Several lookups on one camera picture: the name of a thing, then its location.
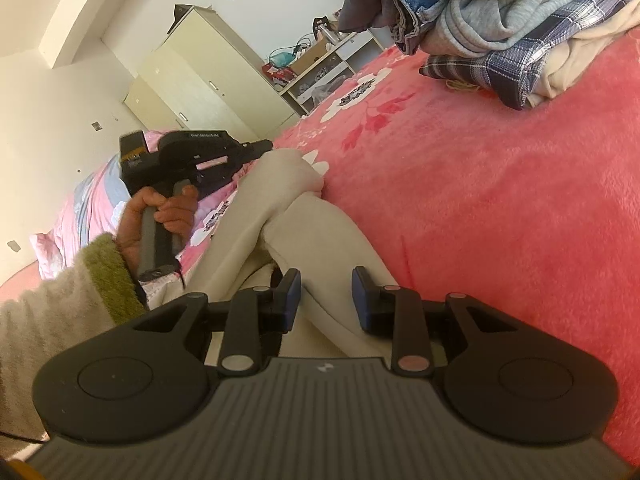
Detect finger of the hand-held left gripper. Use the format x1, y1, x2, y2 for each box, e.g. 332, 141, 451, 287
227, 139, 274, 166
192, 157, 256, 195

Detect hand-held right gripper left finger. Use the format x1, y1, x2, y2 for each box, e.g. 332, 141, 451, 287
132, 267, 302, 377

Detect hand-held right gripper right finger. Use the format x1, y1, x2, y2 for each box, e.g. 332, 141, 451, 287
351, 266, 518, 377

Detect beige hoodie with black stripes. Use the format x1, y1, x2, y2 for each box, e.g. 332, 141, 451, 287
187, 149, 401, 361

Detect person's left forearm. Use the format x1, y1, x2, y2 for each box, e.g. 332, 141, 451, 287
0, 232, 148, 443

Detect person's left hand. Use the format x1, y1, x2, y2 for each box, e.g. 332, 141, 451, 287
116, 185, 200, 273

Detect cream wardrobe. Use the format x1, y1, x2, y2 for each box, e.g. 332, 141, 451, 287
124, 4, 296, 141

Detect pink grey floral quilt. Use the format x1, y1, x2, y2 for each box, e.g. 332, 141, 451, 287
30, 155, 241, 281

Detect cardboard box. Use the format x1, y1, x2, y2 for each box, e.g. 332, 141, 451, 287
290, 40, 328, 76

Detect white desk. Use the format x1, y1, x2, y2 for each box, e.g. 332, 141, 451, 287
277, 30, 386, 118

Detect red floral bed blanket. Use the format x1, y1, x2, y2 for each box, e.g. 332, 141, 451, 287
0, 27, 640, 466

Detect folded blue jeans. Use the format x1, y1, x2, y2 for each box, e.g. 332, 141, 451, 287
392, 0, 456, 56

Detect light grey folded sweatshirt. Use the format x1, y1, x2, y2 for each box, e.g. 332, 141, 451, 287
410, 0, 640, 56

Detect cream folded garment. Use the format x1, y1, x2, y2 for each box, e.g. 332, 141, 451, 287
525, 10, 640, 108

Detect black cable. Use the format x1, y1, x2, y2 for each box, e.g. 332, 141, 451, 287
0, 430, 51, 446

